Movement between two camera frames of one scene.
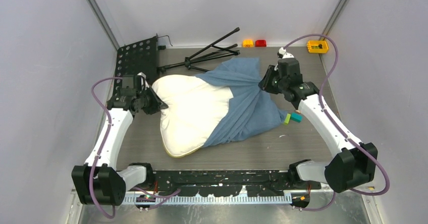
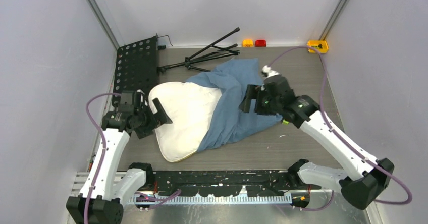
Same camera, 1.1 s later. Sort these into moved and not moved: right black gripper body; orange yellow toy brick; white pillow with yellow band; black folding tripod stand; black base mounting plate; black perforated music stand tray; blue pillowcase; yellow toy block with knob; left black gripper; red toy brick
Moved: blue pillowcase; right black gripper body; white pillow with yellow band; left black gripper
Not moved: black perforated music stand tray; orange yellow toy brick; yellow toy block with knob; red toy brick; black base mounting plate; black folding tripod stand
